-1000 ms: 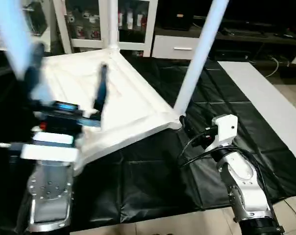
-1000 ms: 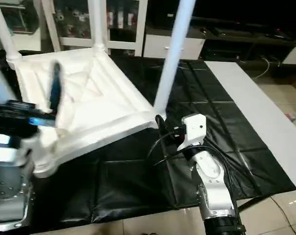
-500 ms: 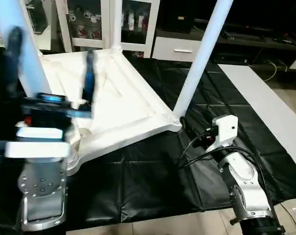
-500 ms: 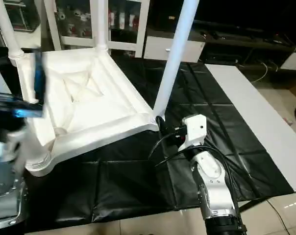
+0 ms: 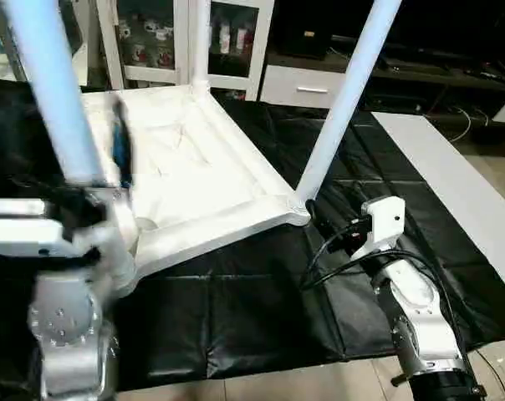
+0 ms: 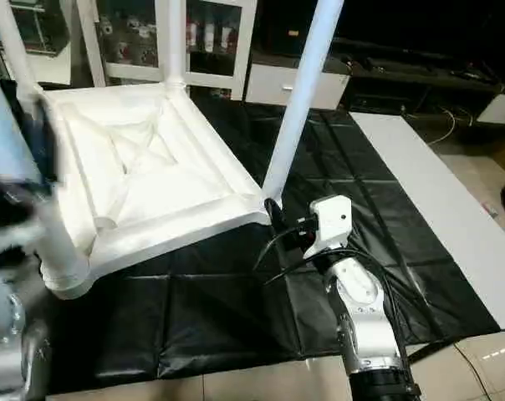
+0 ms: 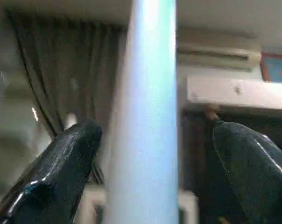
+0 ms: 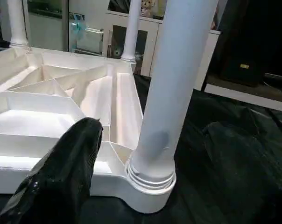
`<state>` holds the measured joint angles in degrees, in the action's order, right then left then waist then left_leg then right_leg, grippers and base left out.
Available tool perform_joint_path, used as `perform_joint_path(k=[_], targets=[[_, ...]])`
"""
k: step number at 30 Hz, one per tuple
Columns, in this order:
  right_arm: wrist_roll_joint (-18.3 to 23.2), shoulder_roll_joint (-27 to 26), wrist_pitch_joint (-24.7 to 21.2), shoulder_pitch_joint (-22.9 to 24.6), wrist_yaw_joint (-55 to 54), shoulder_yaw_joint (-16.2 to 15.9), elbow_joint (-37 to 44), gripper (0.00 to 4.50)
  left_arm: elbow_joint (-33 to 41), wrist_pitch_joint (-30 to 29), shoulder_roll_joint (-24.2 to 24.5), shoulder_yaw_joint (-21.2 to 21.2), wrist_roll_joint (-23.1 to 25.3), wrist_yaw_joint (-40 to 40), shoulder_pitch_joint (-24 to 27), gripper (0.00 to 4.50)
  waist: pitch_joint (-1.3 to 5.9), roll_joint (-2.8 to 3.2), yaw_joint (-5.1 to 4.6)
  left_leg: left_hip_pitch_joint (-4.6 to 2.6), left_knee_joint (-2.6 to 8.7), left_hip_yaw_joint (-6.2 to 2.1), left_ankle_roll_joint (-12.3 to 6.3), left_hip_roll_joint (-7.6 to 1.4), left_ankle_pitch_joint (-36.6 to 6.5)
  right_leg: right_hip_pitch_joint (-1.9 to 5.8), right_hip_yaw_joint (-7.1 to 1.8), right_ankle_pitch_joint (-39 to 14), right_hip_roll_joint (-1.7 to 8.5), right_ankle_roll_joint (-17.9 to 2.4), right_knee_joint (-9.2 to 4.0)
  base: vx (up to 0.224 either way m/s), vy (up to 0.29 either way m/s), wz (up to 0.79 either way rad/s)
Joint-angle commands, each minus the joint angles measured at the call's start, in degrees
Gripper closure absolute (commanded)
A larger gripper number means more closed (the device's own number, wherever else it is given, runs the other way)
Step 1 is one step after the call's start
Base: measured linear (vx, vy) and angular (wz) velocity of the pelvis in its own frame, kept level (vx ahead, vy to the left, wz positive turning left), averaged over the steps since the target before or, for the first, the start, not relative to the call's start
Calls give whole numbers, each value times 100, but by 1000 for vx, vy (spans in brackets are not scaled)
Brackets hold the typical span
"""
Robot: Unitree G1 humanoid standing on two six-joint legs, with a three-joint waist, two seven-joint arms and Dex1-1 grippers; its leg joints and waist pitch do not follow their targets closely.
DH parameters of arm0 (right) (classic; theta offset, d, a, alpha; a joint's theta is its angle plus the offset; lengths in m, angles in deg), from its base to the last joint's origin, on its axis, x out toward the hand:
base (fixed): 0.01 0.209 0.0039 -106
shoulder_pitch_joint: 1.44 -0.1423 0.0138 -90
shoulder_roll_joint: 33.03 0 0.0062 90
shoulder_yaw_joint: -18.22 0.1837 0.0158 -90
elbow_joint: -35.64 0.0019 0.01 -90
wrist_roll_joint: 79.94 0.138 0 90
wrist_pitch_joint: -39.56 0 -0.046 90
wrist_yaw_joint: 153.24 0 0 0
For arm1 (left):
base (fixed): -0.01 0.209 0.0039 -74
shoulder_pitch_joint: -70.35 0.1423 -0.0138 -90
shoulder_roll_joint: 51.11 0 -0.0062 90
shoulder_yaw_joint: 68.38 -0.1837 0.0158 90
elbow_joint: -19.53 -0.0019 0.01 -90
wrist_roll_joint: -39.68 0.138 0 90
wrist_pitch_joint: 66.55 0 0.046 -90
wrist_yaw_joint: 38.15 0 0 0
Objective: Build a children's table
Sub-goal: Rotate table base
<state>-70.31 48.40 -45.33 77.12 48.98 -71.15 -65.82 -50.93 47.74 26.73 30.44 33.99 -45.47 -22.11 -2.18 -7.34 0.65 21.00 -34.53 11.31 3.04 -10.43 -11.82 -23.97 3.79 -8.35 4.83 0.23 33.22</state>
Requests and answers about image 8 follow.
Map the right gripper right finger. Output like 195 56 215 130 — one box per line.
202 122 282 224

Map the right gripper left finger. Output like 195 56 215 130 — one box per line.
0 117 104 224

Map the white plastic table top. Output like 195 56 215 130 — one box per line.
0 47 176 214

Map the white plastic table leg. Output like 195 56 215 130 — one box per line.
126 0 221 189
121 0 142 63
7 0 29 49

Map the black plastic mat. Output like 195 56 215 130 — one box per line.
0 37 282 224

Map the white glass door cabinet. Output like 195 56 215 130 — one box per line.
104 9 221 91

